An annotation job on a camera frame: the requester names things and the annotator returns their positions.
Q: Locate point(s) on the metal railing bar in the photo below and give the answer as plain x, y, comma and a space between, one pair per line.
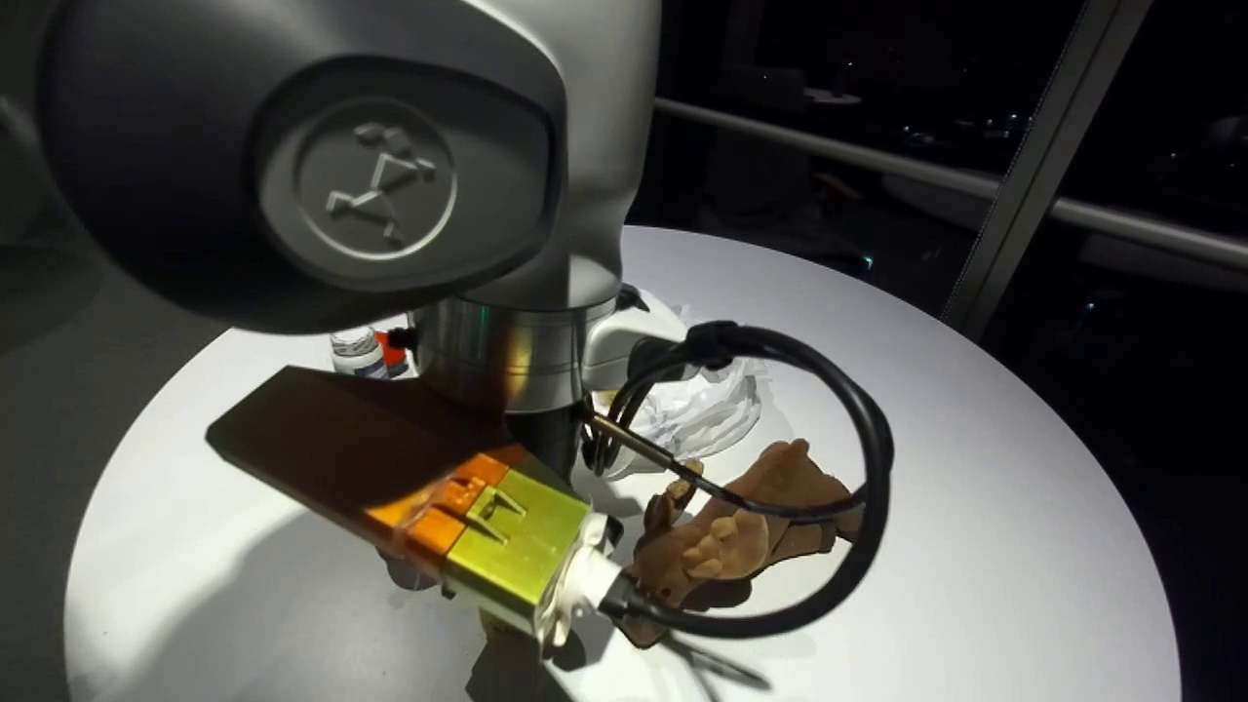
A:
937, 169

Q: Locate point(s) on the white pill bottle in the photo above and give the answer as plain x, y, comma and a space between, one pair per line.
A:
351, 347

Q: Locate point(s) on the clear plastic bag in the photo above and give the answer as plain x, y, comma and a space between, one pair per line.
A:
706, 403

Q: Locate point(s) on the small red dough tub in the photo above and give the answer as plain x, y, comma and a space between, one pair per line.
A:
390, 352

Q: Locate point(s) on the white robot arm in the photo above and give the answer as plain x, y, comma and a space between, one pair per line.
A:
326, 169

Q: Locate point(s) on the brown plush moose toy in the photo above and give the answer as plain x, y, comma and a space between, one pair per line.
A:
741, 530

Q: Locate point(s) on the yellow green wrist camera box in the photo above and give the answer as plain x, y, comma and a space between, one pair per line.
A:
441, 500

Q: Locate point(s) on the grey diagonal metal post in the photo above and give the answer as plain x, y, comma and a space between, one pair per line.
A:
1039, 169

